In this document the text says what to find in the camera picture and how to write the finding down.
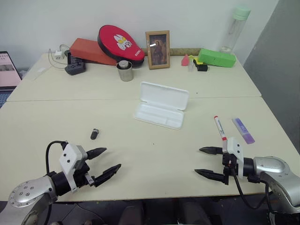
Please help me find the white plastic case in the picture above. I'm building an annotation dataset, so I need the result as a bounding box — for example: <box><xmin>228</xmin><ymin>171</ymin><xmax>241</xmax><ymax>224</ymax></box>
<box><xmin>134</xmin><ymin>81</ymin><xmax>190</xmax><ymax>131</ymax></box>

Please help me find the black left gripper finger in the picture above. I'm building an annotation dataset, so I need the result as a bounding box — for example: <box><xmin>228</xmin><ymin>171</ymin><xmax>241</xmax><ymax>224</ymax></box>
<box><xmin>93</xmin><ymin>163</ymin><xmax>122</xmax><ymax>188</ymax></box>
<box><xmin>86</xmin><ymin>147</ymin><xmax>108</xmax><ymax>161</ymax></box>

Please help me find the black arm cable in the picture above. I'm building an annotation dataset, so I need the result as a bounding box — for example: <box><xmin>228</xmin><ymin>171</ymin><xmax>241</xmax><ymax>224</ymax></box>
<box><xmin>45</xmin><ymin>140</ymin><xmax>69</xmax><ymax>176</ymax></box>
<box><xmin>232</xmin><ymin>172</ymin><xmax>274</xmax><ymax>210</ymax></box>

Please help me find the purple highlighter pen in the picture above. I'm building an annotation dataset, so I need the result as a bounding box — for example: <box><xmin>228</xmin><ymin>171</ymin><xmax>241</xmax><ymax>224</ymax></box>
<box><xmin>231</xmin><ymin>117</ymin><xmax>256</xmax><ymax>145</ymax></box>

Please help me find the clear bottle with green cap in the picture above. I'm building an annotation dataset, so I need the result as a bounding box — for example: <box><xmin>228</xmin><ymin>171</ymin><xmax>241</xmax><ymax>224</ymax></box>
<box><xmin>218</xmin><ymin>6</ymin><xmax>252</xmax><ymax>53</ymax></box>

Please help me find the white marker with red cap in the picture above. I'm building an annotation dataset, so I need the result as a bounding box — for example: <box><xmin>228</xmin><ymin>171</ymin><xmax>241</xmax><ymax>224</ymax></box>
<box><xmin>213</xmin><ymin>115</ymin><xmax>228</xmax><ymax>153</ymax></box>

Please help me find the yellow item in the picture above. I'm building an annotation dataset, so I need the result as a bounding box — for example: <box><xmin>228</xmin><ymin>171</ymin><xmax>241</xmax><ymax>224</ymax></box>
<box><xmin>188</xmin><ymin>55</ymin><xmax>203</xmax><ymax>65</ymax></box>

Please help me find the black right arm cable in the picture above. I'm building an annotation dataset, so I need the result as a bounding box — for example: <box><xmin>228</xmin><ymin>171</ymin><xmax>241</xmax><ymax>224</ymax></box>
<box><xmin>232</xmin><ymin>172</ymin><xmax>274</xmax><ymax>210</ymax></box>

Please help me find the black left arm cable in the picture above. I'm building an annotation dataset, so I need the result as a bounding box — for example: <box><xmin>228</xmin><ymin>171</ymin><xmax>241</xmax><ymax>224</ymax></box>
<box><xmin>45</xmin><ymin>140</ymin><xmax>69</xmax><ymax>176</ymax></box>

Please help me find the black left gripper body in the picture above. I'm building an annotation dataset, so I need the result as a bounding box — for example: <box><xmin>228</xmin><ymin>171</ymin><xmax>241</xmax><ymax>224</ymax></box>
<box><xmin>73</xmin><ymin>159</ymin><xmax>97</xmax><ymax>188</ymax></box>

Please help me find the green box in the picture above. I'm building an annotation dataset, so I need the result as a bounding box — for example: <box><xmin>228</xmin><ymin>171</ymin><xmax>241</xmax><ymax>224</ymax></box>
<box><xmin>198</xmin><ymin>48</ymin><xmax>237</xmax><ymax>69</ymax></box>

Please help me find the wooden picture frame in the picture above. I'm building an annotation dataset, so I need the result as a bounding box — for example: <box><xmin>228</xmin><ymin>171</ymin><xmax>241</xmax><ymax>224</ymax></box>
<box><xmin>145</xmin><ymin>30</ymin><xmax>171</xmax><ymax>70</ymax></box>

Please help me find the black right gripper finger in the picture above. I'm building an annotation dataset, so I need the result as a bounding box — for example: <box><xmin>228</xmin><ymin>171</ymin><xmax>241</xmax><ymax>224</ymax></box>
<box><xmin>198</xmin><ymin>146</ymin><xmax>225</xmax><ymax>156</ymax></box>
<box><xmin>194</xmin><ymin>168</ymin><xmax>225</xmax><ymax>184</ymax></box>

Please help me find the steel cup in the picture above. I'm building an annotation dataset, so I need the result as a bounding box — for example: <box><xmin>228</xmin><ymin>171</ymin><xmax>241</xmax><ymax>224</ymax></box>
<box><xmin>117</xmin><ymin>63</ymin><xmax>135</xmax><ymax>82</ymax></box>

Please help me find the small black cap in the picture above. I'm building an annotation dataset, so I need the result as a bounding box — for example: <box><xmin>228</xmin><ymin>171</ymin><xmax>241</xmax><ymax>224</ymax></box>
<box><xmin>90</xmin><ymin>128</ymin><xmax>101</xmax><ymax>141</ymax></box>

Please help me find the dark grey power strip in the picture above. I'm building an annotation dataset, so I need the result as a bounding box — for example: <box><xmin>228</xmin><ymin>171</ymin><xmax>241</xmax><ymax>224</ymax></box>
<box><xmin>64</xmin><ymin>60</ymin><xmax>86</xmax><ymax>76</ymax></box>

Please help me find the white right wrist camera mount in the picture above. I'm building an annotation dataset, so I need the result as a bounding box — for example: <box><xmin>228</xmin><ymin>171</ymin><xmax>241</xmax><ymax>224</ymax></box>
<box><xmin>226</xmin><ymin>136</ymin><xmax>245</xmax><ymax>175</ymax></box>

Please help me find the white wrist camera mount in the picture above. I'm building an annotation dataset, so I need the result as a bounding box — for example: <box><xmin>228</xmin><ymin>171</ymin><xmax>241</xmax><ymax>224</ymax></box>
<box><xmin>226</xmin><ymin>136</ymin><xmax>245</xmax><ymax>175</ymax></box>
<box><xmin>58</xmin><ymin>143</ymin><xmax>88</xmax><ymax>193</ymax></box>

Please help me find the black plug block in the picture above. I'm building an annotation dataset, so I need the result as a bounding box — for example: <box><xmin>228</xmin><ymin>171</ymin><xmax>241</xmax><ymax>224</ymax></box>
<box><xmin>67</xmin><ymin>51</ymin><xmax>83</xmax><ymax>67</ymax></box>

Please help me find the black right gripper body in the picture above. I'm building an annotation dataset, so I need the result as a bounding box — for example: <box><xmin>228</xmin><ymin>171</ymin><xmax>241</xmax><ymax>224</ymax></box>
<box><xmin>222</xmin><ymin>152</ymin><xmax>238</xmax><ymax>186</ymax></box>

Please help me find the orange-red box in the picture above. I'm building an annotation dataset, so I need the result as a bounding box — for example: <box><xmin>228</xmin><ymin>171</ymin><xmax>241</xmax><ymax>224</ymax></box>
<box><xmin>69</xmin><ymin>37</ymin><xmax>118</xmax><ymax>67</ymax></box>

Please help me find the red paddle case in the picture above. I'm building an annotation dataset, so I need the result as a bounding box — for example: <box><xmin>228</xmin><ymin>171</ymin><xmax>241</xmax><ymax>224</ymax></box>
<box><xmin>97</xmin><ymin>24</ymin><xmax>146</xmax><ymax>69</ymax></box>

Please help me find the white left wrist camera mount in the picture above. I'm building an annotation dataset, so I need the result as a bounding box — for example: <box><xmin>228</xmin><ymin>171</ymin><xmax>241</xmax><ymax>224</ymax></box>
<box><xmin>58</xmin><ymin>143</ymin><xmax>88</xmax><ymax>193</ymax></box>

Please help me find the white cable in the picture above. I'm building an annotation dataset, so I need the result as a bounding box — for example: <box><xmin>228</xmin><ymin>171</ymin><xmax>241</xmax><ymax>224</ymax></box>
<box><xmin>48</xmin><ymin>44</ymin><xmax>71</xmax><ymax>70</ymax></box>

